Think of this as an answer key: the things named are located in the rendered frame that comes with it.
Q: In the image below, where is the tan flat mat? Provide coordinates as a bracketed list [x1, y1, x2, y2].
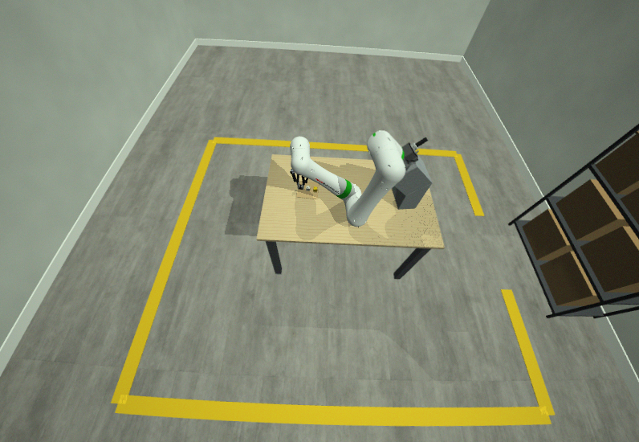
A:
[296, 180, 319, 199]

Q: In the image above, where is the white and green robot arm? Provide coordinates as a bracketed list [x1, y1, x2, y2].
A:
[290, 130, 428, 227]

